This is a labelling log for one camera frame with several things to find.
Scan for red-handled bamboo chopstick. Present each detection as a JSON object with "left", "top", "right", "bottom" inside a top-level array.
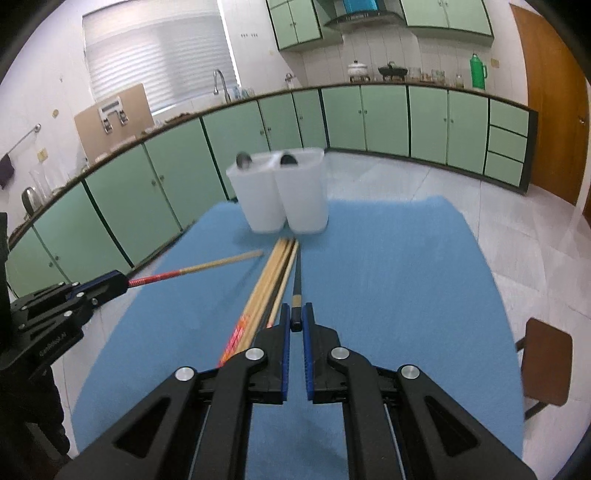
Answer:
[{"left": 129, "top": 250, "right": 264, "bottom": 288}]

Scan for plain bamboo chopstick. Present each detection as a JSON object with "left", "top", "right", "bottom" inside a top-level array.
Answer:
[
  {"left": 266, "top": 240, "right": 298, "bottom": 328},
  {"left": 235, "top": 238, "right": 295, "bottom": 353}
]

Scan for black chopstick gold band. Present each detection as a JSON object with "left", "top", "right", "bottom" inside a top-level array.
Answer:
[{"left": 290, "top": 251, "right": 303, "bottom": 332}]

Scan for red orange patterned chopstick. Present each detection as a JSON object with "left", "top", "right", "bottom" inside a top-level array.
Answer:
[{"left": 217, "top": 237, "right": 290, "bottom": 368}]

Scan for green lower kitchen cabinets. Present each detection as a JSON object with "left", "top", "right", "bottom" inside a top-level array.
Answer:
[{"left": 6, "top": 83, "right": 538, "bottom": 296}]

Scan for green kitchen cabinets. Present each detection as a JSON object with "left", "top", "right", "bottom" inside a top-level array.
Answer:
[
  {"left": 6, "top": 83, "right": 538, "bottom": 296},
  {"left": 266, "top": 0, "right": 494, "bottom": 52}
]

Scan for green upper kitchen cabinets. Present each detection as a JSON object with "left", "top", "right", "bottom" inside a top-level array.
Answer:
[{"left": 266, "top": 0, "right": 494, "bottom": 52}]

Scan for blue table mat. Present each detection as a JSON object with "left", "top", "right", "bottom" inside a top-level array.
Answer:
[{"left": 71, "top": 195, "right": 525, "bottom": 480}]

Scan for cardboard board with latches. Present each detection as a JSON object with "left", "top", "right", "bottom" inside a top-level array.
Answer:
[{"left": 74, "top": 84, "right": 154, "bottom": 164}]

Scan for brown stool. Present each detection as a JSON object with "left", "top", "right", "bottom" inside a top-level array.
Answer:
[{"left": 515, "top": 318, "right": 573, "bottom": 421}]

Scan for dark spoon left compartment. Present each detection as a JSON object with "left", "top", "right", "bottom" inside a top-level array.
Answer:
[{"left": 235, "top": 151, "right": 252, "bottom": 170}]

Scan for dark spoon compartment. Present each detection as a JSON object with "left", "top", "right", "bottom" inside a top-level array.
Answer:
[
  {"left": 235, "top": 151, "right": 252, "bottom": 170},
  {"left": 280, "top": 153, "right": 298, "bottom": 166}
]

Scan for white double utensil holder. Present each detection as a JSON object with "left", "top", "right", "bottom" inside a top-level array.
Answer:
[{"left": 225, "top": 147, "right": 329, "bottom": 234}]

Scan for dark spoon right compartment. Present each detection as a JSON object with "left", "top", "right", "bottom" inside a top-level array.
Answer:
[{"left": 280, "top": 153, "right": 298, "bottom": 166}]

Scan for chrome faucet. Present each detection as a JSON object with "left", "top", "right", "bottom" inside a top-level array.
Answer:
[{"left": 213, "top": 69, "right": 231, "bottom": 104}]

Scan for window blind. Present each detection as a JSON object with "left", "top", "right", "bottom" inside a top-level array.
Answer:
[{"left": 82, "top": 1, "right": 238, "bottom": 111}]

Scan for white pot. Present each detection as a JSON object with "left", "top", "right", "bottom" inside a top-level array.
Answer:
[{"left": 346, "top": 60, "right": 370, "bottom": 83}]

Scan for black wok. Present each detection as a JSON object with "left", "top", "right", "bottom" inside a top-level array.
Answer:
[{"left": 378, "top": 62, "right": 408, "bottom": 82}]

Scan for range hood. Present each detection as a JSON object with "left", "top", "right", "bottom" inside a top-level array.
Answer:
[{"left": 320, "top": 0, "right": 407, "bottom": 33}]

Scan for green thermos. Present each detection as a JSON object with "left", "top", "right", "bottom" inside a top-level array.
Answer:
[{"left": 470, "top": 53, "right": 488, "bottom": 90}]

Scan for brown wooden door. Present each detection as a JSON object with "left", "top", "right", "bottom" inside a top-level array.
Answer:
[{"left": 511, "top": 5, "right": 589, "bottom": 205}]

